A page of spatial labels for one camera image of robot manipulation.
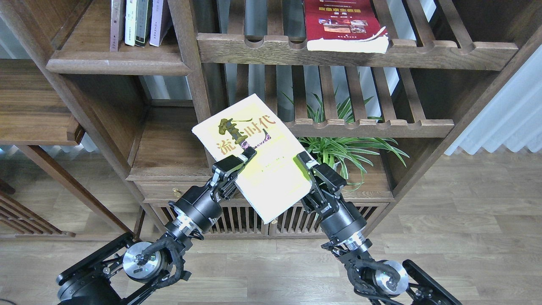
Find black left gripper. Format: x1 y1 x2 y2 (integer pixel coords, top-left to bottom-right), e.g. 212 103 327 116
169 147 257 233

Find white curtain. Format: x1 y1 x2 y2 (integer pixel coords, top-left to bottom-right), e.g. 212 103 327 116
445 47 542 155

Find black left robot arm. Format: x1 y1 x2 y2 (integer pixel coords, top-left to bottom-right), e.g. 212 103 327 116
57 147 256 305

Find white plant pot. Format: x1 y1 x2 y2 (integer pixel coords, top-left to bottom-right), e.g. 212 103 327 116
327 160 341 171

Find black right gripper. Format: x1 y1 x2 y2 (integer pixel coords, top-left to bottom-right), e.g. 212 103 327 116
296 151 368 252

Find yellow-green book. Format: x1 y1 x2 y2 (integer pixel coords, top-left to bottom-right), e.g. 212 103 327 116
192 94 311 224

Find lavender upright book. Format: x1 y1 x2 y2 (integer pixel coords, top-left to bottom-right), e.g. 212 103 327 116
149 0 173 47

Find maroon book white characters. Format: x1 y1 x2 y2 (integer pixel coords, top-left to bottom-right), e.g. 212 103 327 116
110 0 126 52

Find dark wooden bookshelf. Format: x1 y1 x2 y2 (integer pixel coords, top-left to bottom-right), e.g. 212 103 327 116
1 0 541 231

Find red book on top shelf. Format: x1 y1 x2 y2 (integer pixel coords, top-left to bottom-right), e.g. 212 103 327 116
303 0 389 54

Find white upright book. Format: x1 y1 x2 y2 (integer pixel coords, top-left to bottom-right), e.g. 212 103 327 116
124 0 138 46

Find green spider plant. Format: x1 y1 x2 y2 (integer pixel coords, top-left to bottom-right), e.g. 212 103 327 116
297 93 409 191

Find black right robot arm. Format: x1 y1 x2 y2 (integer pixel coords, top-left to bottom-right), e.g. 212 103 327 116
297 151 459 305

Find dark green upright book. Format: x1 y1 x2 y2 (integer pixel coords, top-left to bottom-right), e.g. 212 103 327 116
134 0 152 47

